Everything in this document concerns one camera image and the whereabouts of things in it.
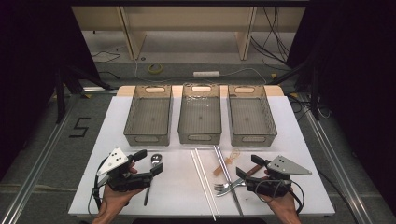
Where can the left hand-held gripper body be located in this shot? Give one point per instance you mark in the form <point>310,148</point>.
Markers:
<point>116,160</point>

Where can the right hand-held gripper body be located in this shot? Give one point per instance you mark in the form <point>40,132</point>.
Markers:
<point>286,166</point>

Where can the silver metal chopstick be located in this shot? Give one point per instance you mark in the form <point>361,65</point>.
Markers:
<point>224,161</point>
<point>221,162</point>

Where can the amber plastic spoon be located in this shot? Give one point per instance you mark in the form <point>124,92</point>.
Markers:
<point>221,168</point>

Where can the metal fork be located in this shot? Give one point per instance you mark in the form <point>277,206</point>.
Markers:
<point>219,189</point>

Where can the metal spoon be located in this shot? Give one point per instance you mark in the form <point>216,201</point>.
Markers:
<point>146,196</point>

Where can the grey transparent bin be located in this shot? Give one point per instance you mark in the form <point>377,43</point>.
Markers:
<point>149,116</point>
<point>250,116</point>
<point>200,116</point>

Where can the person's left hand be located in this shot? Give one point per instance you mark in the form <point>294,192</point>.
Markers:
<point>115,197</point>

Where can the person's right hand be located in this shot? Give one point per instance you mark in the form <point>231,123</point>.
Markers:
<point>281,203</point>

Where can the white table cover sheet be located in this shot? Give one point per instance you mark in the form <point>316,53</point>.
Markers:
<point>174,186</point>

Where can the wooden table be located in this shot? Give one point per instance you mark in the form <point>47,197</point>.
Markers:
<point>124,90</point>

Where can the black metal stand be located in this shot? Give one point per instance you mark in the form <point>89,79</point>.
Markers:
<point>60,93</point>
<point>315,93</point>

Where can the yellow tape roll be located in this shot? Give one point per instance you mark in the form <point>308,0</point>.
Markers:
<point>154,68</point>

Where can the white power strip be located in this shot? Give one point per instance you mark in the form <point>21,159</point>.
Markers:
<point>206,74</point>

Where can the beige wooden desk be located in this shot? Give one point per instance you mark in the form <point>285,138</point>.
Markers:
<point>186,18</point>

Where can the metal floor rail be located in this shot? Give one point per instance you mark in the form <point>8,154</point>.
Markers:
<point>37,165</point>
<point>336,168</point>

